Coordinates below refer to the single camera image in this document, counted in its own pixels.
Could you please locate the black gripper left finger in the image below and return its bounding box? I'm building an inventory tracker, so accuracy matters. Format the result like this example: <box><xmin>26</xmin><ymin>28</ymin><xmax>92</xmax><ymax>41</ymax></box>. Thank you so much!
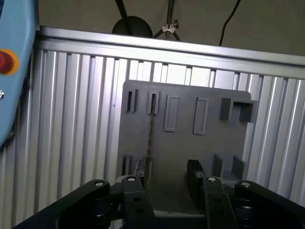
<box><xmin>11</xmin><ymin>157</ymin><xmax>159</xmax><ymax>229</ymax></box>

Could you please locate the black tripod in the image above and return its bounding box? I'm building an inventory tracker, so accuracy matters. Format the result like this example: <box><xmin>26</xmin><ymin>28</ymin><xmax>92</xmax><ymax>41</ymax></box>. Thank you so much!
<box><xmin>113</xmin><ymin>0</ymin><xmax>182</xmax><ymax>42</ymax></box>

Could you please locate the round black disc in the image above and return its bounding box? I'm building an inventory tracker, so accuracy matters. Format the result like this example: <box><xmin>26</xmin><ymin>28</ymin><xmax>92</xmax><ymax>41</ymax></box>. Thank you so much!
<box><xmin>111</xmin><ymin>15</ymin><xmax>153</xmax><ymax>38</ymax></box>

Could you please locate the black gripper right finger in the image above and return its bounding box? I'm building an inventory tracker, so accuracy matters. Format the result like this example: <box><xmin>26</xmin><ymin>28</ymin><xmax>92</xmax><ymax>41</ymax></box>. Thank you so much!
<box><xmin>186</xmin><ymin>158</ymin><xmax>305</xmax><ymax>229</ymax></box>

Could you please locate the dark RAM stick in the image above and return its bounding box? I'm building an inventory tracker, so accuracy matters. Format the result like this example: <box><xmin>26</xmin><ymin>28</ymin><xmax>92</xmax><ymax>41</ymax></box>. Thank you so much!
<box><xmin>144</xmin><ymin>93</ymin><xmax>159</xmax><ymax>186</ymax></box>

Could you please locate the thin black cable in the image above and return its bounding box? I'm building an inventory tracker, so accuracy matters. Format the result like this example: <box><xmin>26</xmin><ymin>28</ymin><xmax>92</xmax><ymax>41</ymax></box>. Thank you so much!
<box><xmin>218</xmin><ymin>0</ymin><xmax>242</xmax><ymax>46</ymax></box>

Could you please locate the grey parts rack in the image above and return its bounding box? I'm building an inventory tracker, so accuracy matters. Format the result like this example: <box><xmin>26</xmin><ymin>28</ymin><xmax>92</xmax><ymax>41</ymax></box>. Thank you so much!
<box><xmin>116</xmin><ymin>80</ymin><xmax>258</xmax><ymax>217</ymax></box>

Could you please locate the red stop button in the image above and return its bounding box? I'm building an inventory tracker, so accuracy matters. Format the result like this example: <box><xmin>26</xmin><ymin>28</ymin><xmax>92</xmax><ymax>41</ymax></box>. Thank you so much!
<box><xmin>0</xmin><ymin>49</ymin><xmax>20</xmax><ymax>76</ymax></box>

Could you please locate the pale blue teach pendant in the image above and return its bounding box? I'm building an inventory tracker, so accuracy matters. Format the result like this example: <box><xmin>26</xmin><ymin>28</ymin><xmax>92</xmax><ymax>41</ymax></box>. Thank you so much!
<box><xmin>0</xmin><ymin>0</ymin><xmax>41</xmax><ymax>150</ymax></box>

